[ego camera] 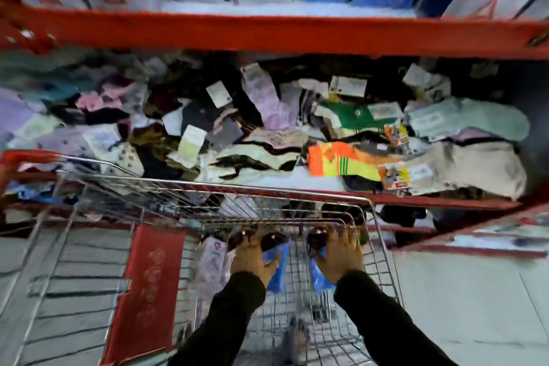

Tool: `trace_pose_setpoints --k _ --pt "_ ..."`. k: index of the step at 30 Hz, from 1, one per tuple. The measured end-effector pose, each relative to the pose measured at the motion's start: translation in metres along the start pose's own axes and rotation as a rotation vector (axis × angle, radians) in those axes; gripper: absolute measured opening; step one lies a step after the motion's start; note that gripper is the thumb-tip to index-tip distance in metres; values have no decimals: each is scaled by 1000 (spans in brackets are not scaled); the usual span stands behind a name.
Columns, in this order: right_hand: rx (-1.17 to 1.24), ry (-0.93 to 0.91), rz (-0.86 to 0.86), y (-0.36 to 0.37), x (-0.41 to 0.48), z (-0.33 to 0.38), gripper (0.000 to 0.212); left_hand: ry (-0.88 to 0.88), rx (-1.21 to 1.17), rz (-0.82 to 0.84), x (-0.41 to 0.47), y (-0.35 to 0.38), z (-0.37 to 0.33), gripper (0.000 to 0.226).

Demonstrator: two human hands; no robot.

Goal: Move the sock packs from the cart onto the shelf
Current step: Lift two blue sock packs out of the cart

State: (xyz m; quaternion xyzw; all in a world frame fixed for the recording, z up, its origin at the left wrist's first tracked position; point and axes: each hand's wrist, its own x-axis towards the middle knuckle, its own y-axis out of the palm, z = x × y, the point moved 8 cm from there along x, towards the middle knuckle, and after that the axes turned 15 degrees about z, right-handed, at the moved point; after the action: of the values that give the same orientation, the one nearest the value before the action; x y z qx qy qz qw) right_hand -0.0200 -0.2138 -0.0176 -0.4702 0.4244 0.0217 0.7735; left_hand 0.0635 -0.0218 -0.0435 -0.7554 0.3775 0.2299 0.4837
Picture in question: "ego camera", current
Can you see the white sock pack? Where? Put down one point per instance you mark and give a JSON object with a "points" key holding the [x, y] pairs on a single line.
{"points": [[211, 265]]}

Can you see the pile of mixed socks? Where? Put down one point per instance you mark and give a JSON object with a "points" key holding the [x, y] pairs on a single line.
{"points": [[150, 130]]}

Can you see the orange and yellow sock pair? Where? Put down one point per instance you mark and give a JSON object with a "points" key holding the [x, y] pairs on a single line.
{"points": [[343, 160]]}

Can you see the person's left hand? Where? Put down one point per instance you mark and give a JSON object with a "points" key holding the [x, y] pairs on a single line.
{"points": [[250, 259]]}

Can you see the beige sock pair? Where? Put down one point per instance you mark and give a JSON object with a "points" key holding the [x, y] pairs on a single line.
{"points": [[471, 170]]}

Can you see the person's right hand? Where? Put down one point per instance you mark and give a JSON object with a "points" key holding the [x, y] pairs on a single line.
{"points": [[341, 257]]}

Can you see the person's left thumb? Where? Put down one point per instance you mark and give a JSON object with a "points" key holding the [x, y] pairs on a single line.
{"points": [[269, 273]]}

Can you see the mint green sock pair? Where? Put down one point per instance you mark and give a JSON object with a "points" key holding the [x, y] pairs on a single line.
{"points": [[471, 119]]}

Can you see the red metal shelf rack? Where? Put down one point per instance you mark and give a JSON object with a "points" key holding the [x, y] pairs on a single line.
{"points": [[274, 33]]}

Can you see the person's right thumb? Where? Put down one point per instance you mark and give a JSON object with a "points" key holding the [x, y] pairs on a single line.
{"points": [[321, 262]]}

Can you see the red cart seat flap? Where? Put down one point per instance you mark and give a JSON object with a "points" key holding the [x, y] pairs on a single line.
{"points": [[146, 293]]}

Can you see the lilac patterned sock pair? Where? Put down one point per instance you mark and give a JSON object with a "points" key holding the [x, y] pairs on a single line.
{"points": [[268, 99]]}

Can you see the person's left forearm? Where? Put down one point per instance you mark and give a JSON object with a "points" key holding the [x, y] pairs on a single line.
{"points": [[223, 323]]}

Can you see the green striped sock pair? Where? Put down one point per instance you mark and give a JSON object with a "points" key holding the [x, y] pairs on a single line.
{"points": [[354, 117]]}

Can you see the person's right forearm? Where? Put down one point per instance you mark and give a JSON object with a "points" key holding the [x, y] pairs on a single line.
{"points": [[381, 323]]}

